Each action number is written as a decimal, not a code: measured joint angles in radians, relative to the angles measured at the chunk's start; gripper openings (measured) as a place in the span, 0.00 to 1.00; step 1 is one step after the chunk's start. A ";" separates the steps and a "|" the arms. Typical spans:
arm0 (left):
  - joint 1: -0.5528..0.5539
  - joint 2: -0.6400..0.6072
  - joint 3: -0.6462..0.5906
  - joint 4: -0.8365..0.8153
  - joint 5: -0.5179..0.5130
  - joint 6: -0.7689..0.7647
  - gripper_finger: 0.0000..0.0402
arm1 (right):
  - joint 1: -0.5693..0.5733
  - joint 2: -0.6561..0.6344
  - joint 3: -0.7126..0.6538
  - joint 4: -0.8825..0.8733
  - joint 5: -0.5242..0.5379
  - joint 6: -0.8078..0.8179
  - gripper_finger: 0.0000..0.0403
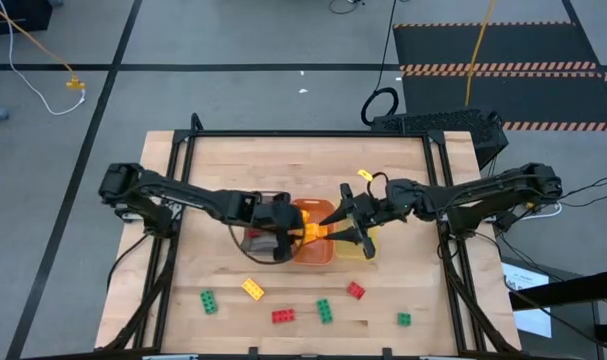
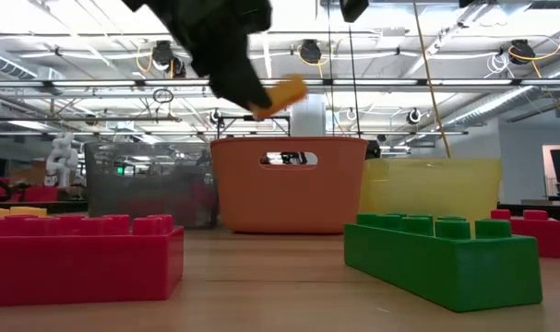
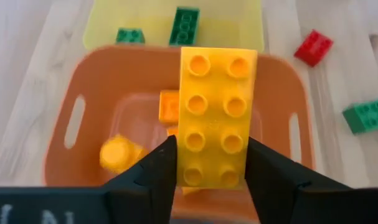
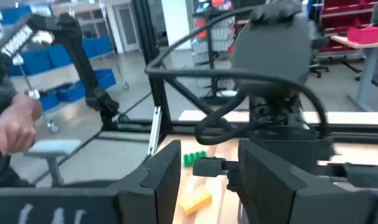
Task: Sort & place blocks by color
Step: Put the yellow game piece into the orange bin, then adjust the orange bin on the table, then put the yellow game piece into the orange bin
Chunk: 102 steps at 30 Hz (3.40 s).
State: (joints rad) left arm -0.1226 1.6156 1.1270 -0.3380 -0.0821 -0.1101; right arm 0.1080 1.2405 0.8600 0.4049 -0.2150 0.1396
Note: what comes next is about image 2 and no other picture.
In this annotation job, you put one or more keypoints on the grey translucent plastic bin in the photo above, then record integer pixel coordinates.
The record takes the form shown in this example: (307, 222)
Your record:
(150, 193)

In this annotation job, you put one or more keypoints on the red building block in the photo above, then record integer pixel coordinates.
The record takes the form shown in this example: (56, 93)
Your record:
(556, 240)
(76, 267)

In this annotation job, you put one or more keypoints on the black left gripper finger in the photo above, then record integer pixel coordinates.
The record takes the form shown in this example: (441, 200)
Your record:
(242, 90)

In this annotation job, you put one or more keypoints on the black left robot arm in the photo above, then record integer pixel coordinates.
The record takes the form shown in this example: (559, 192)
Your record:
(143, 4)

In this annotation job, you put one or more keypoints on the yellow eight-stud block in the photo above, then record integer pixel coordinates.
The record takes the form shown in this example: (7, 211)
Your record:
(26, 212)

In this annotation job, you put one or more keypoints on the tall yellow building block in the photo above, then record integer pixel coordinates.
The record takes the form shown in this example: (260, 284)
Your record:
(284, 94)

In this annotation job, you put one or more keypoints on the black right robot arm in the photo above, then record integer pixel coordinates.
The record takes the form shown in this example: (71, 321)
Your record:
(353, 9)

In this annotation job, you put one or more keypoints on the yellow translucent plastic bin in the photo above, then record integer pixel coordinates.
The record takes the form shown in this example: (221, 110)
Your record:
(432, 184)

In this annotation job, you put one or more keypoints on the silver ceiling duct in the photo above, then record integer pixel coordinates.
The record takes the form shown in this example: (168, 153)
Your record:
(501, 101)

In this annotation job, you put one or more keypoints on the orange plastic bin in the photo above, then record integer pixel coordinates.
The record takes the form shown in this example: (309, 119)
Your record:
(289, 203)

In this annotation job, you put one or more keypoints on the green eight-stud block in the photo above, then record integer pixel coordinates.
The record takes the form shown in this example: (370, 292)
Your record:
(445, 269)

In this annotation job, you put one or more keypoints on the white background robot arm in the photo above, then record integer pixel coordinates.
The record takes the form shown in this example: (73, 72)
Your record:
(63, 161)

